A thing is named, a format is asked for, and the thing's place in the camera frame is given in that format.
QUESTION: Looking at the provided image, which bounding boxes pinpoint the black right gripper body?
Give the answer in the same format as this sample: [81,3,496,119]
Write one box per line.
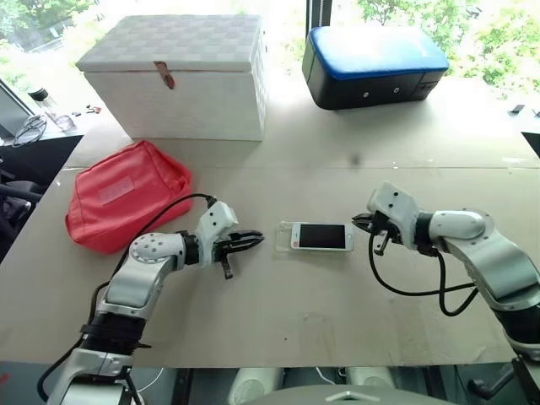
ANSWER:
[370,212,402,246]

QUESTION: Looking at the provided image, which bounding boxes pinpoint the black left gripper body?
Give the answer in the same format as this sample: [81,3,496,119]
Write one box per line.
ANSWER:
[209,232,243,265]

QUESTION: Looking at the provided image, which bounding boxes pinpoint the clear plastic phone case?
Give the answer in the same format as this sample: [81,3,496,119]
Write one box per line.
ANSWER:
[276,219,305,256]

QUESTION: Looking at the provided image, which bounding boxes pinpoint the white smartphone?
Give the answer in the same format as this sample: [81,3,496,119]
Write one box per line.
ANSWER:
[289,222,357,253]

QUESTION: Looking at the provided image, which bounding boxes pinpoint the red fabric pouch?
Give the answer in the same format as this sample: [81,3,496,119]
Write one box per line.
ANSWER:
[64,139,194,256]

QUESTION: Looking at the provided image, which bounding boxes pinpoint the white rounded cylinder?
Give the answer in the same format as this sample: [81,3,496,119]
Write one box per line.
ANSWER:
[227,367,280,405]
[347,366,398,400]

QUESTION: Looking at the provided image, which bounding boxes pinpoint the blue and black cooler box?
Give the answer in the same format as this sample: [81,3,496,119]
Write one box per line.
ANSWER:
[300,25,451,112]

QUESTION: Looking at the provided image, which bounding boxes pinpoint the grey robot torso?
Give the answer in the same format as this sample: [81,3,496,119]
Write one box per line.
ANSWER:
[255,389,408,405]

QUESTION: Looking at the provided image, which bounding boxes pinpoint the white woven lidded box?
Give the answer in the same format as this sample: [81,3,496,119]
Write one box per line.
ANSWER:
[74,14,270,143]

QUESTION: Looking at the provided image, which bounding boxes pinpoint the dark side table corner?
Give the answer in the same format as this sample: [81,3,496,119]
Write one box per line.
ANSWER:
[520,131,540,160]

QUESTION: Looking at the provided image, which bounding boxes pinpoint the black office chair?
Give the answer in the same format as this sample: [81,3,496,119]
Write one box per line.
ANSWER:
[0,155,44,258]

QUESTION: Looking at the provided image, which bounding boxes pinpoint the black eyeglasses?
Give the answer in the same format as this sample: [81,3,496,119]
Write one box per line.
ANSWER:
[11,113,49,148]

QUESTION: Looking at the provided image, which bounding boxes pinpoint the clear water bottle black lid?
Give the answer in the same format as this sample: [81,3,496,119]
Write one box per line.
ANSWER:
[27,87,58,122]

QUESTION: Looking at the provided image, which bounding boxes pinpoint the grey laptop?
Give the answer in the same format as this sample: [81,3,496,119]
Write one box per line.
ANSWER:
[0,78,35,139]

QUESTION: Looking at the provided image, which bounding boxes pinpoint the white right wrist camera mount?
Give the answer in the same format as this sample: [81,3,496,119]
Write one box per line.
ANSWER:
[365,181,419,246]

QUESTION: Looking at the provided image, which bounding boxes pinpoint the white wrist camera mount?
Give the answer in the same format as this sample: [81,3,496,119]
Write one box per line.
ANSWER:
[365,181,419,246]
[195,201,240,269]

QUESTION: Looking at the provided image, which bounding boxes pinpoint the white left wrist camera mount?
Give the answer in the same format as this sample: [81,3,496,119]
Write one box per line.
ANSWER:
[195,201,240,269]

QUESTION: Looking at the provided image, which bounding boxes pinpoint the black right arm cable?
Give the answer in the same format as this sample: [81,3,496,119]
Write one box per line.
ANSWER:
[368,234,480,317]

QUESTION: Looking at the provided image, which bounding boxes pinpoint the thin white cable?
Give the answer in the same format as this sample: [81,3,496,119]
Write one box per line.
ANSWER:
[137,365,166,394]

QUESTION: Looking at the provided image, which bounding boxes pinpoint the black handle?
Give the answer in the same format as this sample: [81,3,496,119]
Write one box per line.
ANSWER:
[467,376,508,401]

